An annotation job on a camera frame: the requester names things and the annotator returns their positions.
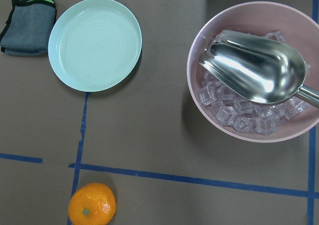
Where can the orange fruit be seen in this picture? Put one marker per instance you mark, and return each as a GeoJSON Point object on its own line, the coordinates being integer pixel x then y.
{"type": "Point", "coordinates": [93, 204]}

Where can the clear ice cubes pile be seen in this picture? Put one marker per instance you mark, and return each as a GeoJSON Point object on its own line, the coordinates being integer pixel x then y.
{"type": "Point", "coordinates": [244, 116]}

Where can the pink bowl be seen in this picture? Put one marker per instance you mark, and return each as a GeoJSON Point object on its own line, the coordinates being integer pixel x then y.
{"type": "Point", "coordinates": [271, 20]}

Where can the light green plate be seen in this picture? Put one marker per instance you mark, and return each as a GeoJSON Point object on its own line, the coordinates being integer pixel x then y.
{"type": "Point", "coordinates": [94, 45]}

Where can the metal ice scoop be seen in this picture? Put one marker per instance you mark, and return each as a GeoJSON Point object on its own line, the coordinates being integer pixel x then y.
{"type": "Point", "coordinates": [258, 69]}

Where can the grey folded cloth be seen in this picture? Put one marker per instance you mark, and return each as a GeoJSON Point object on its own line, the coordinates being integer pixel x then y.
{"type": "Point", "coordinates": [28, 27]}

